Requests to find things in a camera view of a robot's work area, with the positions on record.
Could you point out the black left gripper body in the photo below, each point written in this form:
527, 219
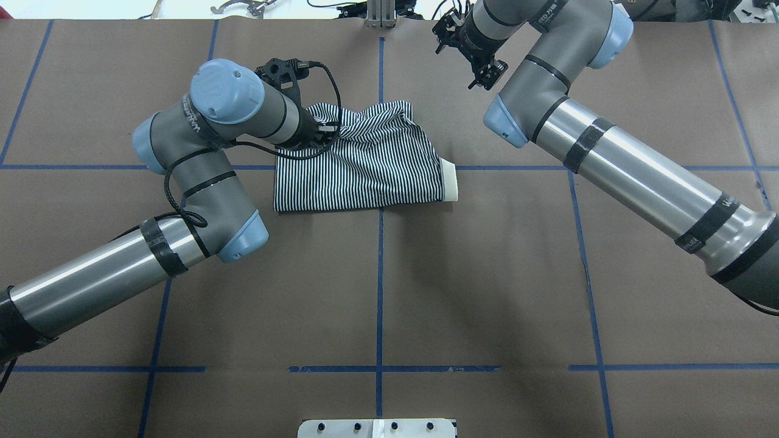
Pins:
311, 131

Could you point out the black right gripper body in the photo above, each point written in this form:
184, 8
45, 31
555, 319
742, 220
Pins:
466, 33

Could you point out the blue white striped polo shirt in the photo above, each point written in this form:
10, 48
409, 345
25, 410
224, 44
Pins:
381, 158

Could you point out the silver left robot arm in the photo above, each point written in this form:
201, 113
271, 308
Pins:
212, 214

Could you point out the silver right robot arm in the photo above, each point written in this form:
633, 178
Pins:
737, 245

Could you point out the aluminium frame post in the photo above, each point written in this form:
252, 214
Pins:
381, 14

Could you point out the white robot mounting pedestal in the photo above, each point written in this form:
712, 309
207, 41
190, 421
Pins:
402, 427

